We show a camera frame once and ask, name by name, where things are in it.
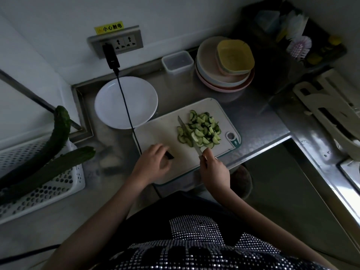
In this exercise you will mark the person's right hand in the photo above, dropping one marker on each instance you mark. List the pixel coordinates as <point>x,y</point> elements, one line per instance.
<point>215,174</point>

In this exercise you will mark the brown round bin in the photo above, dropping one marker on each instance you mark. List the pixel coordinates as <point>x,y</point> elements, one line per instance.
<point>243,181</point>

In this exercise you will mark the person's left hand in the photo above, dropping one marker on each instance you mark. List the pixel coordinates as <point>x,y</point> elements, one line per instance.
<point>150,165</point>

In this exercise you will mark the white perforated basket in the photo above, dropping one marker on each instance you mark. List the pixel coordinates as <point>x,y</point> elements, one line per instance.
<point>56,191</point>

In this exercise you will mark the pink round plate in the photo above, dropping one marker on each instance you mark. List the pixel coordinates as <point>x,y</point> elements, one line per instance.
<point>225,88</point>

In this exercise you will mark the person's left forearm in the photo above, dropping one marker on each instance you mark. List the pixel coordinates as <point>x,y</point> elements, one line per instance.
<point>101,222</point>

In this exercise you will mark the clear plastic container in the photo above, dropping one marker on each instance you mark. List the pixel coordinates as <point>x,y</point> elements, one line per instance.
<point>177,61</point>

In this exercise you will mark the white cutting board green edge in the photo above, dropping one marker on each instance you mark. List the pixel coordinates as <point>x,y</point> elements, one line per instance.
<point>166,132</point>

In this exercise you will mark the yellow square bowl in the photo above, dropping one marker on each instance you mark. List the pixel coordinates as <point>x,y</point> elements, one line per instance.
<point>234,57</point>

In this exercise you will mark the white round plate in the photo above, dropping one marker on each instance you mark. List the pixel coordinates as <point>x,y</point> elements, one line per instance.
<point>126,102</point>

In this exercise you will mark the whole green cucumber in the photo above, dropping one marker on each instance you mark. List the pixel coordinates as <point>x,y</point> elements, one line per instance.
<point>50,171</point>
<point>53,143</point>

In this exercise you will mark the black studded shirt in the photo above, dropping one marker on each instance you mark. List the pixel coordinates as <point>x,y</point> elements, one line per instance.
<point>197,244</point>

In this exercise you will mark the metal sink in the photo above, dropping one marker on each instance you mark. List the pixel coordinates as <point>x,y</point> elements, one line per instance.
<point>351,172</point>

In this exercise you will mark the black utensil rack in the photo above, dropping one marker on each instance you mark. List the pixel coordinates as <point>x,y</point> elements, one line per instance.
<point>270,53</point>

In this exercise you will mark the person's right fingers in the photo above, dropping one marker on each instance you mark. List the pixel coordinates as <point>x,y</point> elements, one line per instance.
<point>207,158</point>

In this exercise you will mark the yellow warning label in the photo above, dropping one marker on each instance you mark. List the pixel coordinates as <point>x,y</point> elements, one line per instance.
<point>109,27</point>

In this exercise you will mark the black power adapter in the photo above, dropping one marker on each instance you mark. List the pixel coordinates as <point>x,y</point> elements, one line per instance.
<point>110,56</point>

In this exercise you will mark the grey wall socket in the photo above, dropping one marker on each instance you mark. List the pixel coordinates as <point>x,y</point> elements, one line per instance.
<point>126,42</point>

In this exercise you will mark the pink white brush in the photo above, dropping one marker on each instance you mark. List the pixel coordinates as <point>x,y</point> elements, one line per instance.
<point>299,47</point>

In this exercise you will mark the person's left fingers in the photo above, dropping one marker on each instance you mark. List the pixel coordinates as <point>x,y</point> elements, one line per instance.
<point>159,151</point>

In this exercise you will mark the kitchen knife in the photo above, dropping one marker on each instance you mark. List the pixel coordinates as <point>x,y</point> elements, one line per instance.
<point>189,134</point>

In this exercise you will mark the pile of cucumber slices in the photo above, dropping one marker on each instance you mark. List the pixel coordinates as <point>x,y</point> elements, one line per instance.
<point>204,129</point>

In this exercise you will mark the person's right forearm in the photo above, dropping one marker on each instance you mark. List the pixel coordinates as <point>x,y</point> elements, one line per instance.
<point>261,222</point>

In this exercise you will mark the white folding dish rack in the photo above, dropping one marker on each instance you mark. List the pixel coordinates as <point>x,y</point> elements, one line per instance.
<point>329,109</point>

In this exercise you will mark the beige round plate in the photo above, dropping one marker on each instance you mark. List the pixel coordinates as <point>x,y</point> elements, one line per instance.
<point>206,64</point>

